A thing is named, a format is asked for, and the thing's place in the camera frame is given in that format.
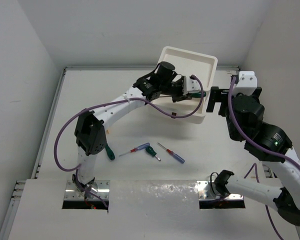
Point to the white drawer container box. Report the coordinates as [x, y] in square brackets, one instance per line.
[188, 63]

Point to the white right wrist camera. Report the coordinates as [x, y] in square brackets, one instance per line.
[246, 79]

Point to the white front cover board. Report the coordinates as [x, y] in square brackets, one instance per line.
[140, 210]

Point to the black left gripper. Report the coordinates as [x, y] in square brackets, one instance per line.
[181, 95]

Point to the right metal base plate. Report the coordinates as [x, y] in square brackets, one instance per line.
[206, 194]

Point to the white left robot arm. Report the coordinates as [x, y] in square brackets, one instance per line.
[91, 126]

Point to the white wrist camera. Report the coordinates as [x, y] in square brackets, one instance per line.
[190, 86]
[246, 79]

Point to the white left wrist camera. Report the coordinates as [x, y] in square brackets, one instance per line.
[190, 86]

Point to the long green handled screwdriver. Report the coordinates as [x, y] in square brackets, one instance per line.
[110, 154]

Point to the metal base plate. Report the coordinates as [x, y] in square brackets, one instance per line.
[206, 194]
[99, 188]

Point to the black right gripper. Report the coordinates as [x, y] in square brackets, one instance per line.
[217, 94]

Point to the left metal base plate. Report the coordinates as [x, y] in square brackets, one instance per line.
[99, 188]

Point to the blue red screwdriver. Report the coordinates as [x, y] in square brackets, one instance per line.
[135, 149]
[173, 154]

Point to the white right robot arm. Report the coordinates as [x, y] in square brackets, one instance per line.
[268, 143]

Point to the short green stubby screwdriver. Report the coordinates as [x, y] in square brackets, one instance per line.
[152, 153]

